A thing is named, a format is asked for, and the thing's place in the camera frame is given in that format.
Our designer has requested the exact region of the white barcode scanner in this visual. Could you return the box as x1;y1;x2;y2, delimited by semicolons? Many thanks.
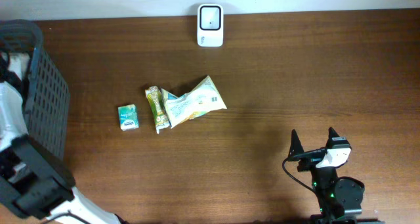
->
197;3;224;47

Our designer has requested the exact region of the green yellow snack bar wrapper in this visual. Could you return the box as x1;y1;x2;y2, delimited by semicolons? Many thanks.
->
145;86;171;134

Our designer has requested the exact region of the teal tissue pack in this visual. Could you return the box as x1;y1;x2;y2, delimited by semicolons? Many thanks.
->
118;104;139;131

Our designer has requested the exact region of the large yellow white snack bag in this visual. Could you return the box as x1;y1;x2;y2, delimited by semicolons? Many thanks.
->
161;76;227;129

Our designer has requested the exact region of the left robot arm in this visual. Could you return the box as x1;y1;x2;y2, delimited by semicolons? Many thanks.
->
1;51;124;224

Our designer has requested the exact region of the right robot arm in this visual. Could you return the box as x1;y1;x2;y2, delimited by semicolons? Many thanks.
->
282;127;380;224

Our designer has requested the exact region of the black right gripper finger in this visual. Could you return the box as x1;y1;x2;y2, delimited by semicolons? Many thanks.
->
328;127;340;139
287;129;305;161

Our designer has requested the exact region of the grey plastic mesh basket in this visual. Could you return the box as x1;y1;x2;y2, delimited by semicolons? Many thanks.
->
1;20;70;159

